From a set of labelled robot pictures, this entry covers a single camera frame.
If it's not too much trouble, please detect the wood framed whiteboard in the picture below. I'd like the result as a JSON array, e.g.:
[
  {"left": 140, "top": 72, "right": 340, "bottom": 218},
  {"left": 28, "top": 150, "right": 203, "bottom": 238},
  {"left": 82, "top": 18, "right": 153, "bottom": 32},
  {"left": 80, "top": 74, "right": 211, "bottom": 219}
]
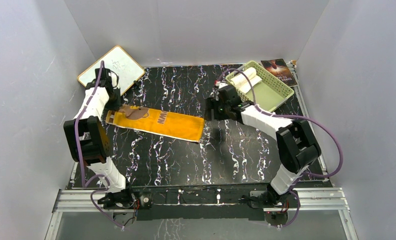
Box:
[{"left": 77, "top": 45, "right": 145, "bottom": 95}]

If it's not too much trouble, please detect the white towel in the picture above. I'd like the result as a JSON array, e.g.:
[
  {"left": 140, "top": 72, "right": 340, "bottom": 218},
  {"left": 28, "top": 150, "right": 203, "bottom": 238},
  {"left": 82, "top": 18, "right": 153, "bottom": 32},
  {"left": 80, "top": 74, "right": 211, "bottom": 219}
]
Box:
[{"left": 230, "top": 67, "right": 262, "bottom": 94}]

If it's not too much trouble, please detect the orange towel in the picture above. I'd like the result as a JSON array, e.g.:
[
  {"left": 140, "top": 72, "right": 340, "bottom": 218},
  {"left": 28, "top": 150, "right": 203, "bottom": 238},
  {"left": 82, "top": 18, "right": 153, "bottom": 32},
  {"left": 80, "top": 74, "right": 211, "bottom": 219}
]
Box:
[{"left": 105, "top": 104, "right": 205, "bottom": 143}]

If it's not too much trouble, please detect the green plastic basket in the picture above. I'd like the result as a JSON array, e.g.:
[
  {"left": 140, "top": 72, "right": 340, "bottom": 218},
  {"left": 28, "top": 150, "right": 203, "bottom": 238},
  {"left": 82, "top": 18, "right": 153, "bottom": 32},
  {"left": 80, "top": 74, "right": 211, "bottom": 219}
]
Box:
[{"left": 225, "top": 60, "right": 295, "bottom": 112}]

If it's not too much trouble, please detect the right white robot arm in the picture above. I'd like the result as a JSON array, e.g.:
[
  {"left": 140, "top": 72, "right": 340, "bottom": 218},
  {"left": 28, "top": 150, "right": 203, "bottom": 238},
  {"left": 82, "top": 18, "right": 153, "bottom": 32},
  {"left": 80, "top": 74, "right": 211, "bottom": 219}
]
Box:
[{"left": 204, "top": 83, "right": 321, "bottom": 208}]

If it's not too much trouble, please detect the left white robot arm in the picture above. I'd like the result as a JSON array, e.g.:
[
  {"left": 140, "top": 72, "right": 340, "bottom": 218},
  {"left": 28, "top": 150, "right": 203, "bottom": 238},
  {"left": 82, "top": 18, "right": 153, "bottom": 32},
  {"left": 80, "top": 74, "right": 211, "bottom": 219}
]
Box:
[{"left": 63, "top": 66, "right": 136, "bottom": 209}]

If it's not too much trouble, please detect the dark book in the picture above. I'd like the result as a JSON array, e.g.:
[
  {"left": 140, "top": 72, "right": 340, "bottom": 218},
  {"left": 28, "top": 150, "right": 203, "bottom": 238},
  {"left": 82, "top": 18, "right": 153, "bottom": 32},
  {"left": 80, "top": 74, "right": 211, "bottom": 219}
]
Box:
[{"left": 260, "top": 58, "right": 298, "bottom": 87}]

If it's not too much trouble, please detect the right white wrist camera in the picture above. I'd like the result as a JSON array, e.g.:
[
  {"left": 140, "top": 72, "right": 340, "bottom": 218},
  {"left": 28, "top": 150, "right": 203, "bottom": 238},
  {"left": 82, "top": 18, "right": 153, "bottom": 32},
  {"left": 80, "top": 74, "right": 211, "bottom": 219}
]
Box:
[{"left": 214, "top": 80, "right": 229, "bottom": 90}]

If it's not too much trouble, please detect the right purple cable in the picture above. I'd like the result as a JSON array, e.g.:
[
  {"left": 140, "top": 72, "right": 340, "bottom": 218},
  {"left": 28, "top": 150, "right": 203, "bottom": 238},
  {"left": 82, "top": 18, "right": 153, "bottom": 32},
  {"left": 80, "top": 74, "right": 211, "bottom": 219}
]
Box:
[{"left": 216, "top": 68, "right": 345, "bottom": 229}]

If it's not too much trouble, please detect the purple cable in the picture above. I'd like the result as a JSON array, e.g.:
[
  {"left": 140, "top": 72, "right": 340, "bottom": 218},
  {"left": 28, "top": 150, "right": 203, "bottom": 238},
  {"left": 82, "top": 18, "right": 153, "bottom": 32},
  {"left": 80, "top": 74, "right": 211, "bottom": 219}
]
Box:
[
  {"left": 216, "top": 68, "right": 345, "bottom": 229},
  {"left": 73, "top": 60, "right": 126, "bottom": 229}
]

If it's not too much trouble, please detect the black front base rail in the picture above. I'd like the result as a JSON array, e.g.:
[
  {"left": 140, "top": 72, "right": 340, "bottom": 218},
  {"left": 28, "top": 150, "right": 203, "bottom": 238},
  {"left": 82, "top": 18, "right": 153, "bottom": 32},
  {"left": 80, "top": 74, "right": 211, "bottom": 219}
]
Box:
[{"left": 133, "top": 183, "right": 268, "bottom": 221}]

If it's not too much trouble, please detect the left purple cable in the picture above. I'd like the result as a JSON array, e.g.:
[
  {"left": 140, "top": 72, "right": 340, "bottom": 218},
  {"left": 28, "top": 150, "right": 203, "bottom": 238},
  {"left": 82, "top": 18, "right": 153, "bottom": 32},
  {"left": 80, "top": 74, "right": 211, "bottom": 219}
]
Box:
[{"left": 73, "top": 60, "right": 126, "bottom": 229}]

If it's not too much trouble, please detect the aluminium frame rail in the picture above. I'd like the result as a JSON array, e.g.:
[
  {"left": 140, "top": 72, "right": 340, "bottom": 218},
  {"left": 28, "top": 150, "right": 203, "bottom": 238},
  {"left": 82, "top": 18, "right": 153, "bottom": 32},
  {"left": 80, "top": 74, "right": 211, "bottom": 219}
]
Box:
[{"left": 52, "top": 187, "right": 351, "bottom": 215}]

